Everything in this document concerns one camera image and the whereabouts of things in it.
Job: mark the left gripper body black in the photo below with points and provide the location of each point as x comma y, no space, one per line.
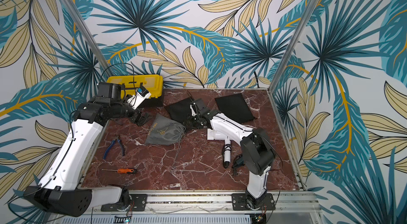
139,122

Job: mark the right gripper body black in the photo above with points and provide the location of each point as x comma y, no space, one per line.
197,117

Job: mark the grey fabric pouch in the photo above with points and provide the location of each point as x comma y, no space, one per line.
164,131

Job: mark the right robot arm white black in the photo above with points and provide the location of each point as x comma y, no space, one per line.
257,152

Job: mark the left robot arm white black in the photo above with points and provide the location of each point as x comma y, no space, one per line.
57,191

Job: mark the yellow black toolbox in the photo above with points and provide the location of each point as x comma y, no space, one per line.
153,83

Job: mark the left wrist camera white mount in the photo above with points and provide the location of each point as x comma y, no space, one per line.
136,100

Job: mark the orange handled screwdriver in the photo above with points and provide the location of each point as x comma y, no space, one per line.
122,171

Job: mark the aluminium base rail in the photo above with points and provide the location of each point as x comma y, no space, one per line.
206,207

